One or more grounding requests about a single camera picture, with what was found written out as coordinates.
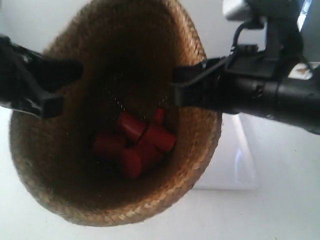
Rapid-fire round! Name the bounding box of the white rectangular plastic tray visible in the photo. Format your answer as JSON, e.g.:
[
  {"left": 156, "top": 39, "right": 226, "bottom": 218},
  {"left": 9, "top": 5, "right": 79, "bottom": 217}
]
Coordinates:
[{"left": 194, "top": 114, "right": 259, "bottom": 191}]

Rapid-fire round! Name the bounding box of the brown woven wicker basket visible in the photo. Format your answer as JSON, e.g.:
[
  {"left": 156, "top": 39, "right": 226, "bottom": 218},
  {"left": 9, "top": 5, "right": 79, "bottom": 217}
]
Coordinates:
[{"left": 9, "top": 0, "right": 222, "bottom": 227}]

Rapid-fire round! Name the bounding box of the black camera cable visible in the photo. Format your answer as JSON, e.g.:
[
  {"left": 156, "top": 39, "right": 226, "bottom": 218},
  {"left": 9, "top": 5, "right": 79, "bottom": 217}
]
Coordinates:
[{"left": 231, "top": 21, "right": 253, "bottom": 55}]

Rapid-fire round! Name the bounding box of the red cylinder block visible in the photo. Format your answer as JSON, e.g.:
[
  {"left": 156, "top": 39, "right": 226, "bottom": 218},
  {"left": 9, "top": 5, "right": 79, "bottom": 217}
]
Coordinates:
[
  {"left": 92, "top": 133, "right": 127, "bottom": 159},
  {"left": 120, "top": 143, "right": 163, "bottom": 179},
  {"left": 143, "top": 123, "right": 176, "bottom": 152},
  {"left": 116, "top": 112, "right": 147, "bottom": 143},
  {"left": 152, "top": 108, "right": 166, "bottom": 126}
]

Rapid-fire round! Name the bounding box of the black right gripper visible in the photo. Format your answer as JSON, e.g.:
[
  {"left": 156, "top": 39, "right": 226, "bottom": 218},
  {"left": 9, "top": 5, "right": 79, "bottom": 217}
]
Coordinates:
[{"left": 169, "top": 45, "right": 278, "bottom": 115}]

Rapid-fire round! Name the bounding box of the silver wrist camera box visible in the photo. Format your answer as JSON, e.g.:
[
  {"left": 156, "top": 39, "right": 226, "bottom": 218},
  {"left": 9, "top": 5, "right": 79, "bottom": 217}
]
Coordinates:
[{"left": 222, "top": 0, "right": 252, "bottom": 21}]

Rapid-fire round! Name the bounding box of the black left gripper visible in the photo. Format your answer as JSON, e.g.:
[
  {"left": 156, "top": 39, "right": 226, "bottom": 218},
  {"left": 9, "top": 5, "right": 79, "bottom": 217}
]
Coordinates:
[{"left": 0, "top": 34, "right": 84, "bottom": 119}]

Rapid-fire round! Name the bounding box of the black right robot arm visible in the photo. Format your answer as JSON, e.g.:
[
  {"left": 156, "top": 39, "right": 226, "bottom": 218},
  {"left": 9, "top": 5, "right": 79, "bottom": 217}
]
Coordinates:
[{"left": 170, "top": 44, "right": 320, "bottom": 135}]

